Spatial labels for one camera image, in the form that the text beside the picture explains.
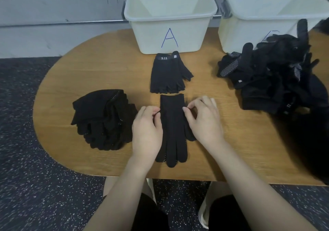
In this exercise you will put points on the person's left hand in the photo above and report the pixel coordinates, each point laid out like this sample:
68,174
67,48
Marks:
146,136

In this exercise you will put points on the person's right hand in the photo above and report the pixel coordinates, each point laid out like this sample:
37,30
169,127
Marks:
205,125

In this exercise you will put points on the black dotted glove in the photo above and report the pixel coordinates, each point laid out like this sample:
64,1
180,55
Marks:
126,110
172,130
87,130
110,121
125,138
110,101
115,133
107,144
85,107
100,121
124,129
116,143
97,104
97,141
96,133
106,134
119,120

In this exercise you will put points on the pile of black gloves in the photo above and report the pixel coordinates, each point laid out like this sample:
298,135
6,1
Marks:
272,74
91,121

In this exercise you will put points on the stack of black gloves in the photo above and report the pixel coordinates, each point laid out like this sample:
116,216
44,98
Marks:
82,120

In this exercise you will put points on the white plastic bin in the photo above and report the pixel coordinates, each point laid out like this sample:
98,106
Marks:
239,36
144,36

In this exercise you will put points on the person's right forearm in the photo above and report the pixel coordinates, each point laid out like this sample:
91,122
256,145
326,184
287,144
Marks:
257,192

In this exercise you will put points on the person's left forearm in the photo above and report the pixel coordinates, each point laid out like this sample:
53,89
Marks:
121,197

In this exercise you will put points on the person's left leg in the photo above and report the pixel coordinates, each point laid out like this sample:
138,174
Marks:
110,184

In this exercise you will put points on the person's black shorts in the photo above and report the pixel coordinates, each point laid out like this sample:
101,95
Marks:
226,215

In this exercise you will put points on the grey wall pipe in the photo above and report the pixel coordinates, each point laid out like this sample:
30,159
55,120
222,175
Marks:
61,22

